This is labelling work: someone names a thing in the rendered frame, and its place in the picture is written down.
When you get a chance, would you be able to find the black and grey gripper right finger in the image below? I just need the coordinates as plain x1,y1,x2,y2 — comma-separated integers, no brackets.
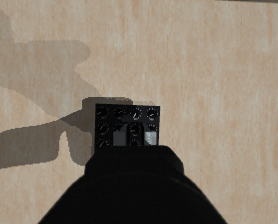
141,124,156,145

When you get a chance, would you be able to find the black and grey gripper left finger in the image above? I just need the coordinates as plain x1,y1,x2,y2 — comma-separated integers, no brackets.
113,124,130,146

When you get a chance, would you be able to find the black knob box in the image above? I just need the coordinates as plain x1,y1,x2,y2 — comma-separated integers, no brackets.
94,104,160,154

